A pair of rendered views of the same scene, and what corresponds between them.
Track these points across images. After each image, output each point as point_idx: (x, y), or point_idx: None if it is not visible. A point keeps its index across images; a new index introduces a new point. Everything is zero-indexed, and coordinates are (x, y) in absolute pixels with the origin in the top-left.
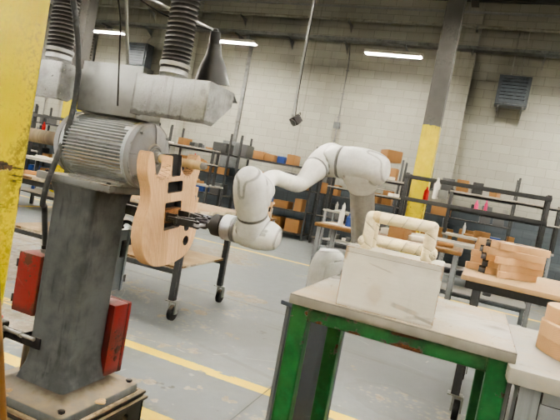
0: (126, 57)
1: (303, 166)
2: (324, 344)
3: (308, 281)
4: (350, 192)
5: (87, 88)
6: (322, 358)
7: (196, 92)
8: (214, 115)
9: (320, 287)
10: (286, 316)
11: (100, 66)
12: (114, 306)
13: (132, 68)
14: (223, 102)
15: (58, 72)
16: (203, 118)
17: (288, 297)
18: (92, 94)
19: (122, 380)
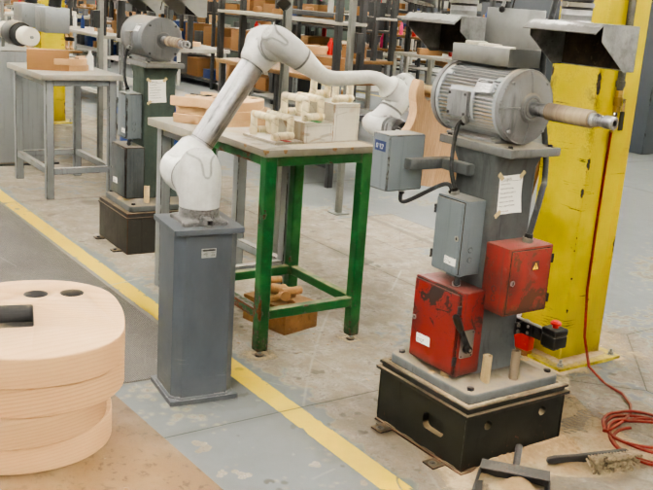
0: (506, 0)
1: (317, 59)
2: (274, 214)
3: (220, 195)
4: (266, 71)
5: (534, 42)
6: (273, 227)
7: (449, 26)
8: (428, 39)
9: (338, 146)
10: (234, 245)
11: (528, 14)
12: (440, 271)
13: (497, 11)
14: (420, 25)
15: (567, 33)
16: (439, 46)
17: (225, 228)
18: (528, 47)
19: (408, 352)
